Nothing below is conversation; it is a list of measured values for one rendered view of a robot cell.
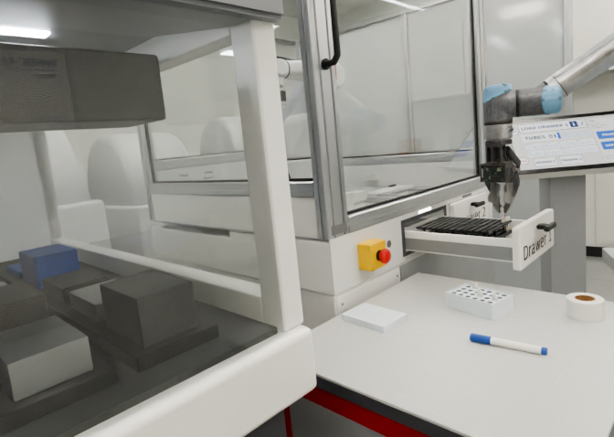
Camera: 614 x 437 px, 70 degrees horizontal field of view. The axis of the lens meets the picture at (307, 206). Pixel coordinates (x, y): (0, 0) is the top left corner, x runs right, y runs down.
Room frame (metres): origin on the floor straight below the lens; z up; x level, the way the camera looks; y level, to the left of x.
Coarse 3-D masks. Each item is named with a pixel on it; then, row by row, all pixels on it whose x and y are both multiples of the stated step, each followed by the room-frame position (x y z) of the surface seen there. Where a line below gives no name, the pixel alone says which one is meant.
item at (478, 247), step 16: (416, 224) 1.38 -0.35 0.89; (512, 224) 1.31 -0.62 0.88; (416, 240) 1.27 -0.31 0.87; (432, 240) 1.23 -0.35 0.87; (448, 240) 1.20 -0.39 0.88; (464, 240) 1.17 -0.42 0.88; (480, 240) 1.14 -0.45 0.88; (496, 240) 1.11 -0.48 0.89; (512, 240) 1.08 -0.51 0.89; (464, 256) 1.17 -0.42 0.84; (480, 256) 1.14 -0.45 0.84; (496, 256) 1.11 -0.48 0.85; (512, 256) 1.08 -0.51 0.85
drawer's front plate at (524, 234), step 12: (540, 216) 1.17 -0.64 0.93; (552, 216) 1.25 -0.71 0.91; (516, 228) 1.06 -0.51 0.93; (528, 228) 1.10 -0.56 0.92; (516, 240) 1.06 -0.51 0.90; (528, 240) 1.10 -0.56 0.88; (540, 240) 1.17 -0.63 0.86; (552, 240) 1.24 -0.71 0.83; (516, 252) 1.06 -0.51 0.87; (528, 252) 1.10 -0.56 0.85; (540, 252) 1.17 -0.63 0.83; (516, 264) 1.06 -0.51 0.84; (528, 264) 1.10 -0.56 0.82
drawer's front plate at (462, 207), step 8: (464, 200) 1.56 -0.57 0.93; (472, 200) 1.61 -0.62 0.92; (480, 200) 1.65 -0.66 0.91; (456, 208) 1.51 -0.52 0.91; (464, 208) 1.56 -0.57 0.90; (472, 208) 1.61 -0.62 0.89; (480, 208) 1.65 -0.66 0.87; (456, 216) 1.51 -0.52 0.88; (464, 216) 1.55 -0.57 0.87; (472, 216) 1.60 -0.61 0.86; (480, 216) 1.65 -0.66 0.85
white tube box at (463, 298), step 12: (456, 288) 1.04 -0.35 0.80; (468, 288) 1.03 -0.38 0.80; (480, 288) 1.02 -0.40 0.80; (456, 300) 0.99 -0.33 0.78; (468, 300) 0.96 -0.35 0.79; (480, 300) 0.96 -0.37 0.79; (504, 300) 0.94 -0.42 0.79; (468, 312) 0.97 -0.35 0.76; (480, 312) 0.94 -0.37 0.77; (492, 312) 0.92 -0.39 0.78; (504, 312) 0.94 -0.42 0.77
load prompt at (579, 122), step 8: (568, 120) 2.05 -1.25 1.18; (576, 120) 2.04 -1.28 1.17; (584, 120) 2.03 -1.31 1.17; (520, 128) 2.06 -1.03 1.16; (528, 128) 2.05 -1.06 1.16; (536, 128) 2.05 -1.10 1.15; (544, 128) 2.04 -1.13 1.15; (552, 128) 2.03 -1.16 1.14; (560, 128) 2.03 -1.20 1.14; (568, 128) 2.02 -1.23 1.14
